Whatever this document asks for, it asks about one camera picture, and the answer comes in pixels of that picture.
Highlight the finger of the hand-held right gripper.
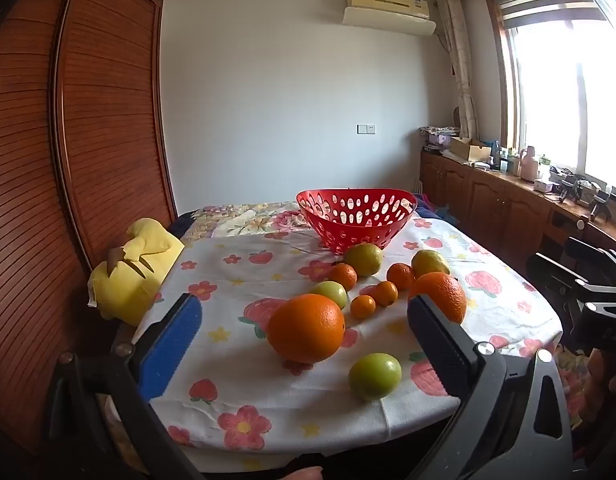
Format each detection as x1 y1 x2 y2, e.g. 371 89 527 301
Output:
526 252 616 311
565 236 616 281

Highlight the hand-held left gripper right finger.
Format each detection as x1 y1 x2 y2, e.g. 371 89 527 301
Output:
403 294 576 480

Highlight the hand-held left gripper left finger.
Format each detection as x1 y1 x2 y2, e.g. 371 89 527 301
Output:
45 292 206 480

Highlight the large orange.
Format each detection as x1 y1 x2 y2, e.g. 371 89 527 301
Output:
266 294 346 365
410 271 468 325

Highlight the small mandarin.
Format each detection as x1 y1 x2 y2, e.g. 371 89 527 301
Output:
373 280 399 307
386 263 415 291
329 263 358 292
350 295 377 320

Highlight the yellow-green pear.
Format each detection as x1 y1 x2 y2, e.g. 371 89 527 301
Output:
411 249 451 279

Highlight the green apple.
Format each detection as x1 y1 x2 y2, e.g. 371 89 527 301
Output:
310 280 349 310

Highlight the red perforated plastic basket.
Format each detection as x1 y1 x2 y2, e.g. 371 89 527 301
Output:
295 188 419 254

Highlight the person's right hand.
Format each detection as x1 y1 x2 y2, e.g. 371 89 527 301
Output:
587 350 616 413

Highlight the person's left hand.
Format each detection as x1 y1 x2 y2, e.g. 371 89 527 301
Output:
268 465 325 480

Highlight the black tripod device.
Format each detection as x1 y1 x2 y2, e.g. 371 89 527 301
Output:
558 175 585 204
589 190 612 222

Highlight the green lime front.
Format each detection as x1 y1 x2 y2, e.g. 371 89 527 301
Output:
349 353 403 402

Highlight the yellow plush toy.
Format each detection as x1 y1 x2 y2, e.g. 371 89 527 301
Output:
87 217 185 326

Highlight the brown wooden low cabinet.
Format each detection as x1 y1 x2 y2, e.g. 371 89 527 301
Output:
419 152 616 271

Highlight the white flower-print tablecloth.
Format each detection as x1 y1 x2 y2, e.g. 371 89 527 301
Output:
133 212 564 473

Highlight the pink kettle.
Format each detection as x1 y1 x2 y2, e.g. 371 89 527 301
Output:
520 146 538 182

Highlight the green lime near basket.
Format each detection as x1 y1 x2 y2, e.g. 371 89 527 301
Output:
344 243 384 277

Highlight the floral quilted blanket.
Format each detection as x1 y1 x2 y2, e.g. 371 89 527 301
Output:
180 201 439 241

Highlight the open cardboard box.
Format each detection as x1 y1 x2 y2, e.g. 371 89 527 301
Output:
449 136 491 162

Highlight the wood-framed window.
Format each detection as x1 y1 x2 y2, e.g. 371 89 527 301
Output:
485 0 616 191

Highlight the brown slatted wooden wardrobe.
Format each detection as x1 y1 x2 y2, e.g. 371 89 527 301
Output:
0 0 179 456

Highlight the patterned light curtain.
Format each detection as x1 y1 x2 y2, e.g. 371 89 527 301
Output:
436 0 479 141

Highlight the white wall air conditioner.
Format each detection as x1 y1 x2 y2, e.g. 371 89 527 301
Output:
342 0 436 37

